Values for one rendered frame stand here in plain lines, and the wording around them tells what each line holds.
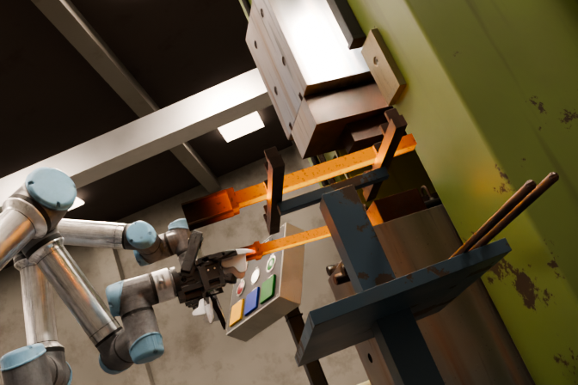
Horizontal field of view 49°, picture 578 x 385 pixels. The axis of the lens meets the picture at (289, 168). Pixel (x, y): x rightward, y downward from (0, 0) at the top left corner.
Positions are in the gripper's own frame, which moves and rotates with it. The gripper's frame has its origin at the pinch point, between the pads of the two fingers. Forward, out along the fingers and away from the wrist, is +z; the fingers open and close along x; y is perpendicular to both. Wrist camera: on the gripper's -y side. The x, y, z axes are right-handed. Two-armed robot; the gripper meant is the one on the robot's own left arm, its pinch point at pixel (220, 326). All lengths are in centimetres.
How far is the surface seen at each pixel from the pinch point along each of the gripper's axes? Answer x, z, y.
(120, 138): -426, -323, 132
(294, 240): 30.1, -6.7, -31.3
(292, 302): -9.4, -0.1, -21.1
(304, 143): 17, -36, -43
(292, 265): -12.7, -11.7, -25.3
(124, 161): -444, -304, 142
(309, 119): 28, -38, -47
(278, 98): 13, -55, -42
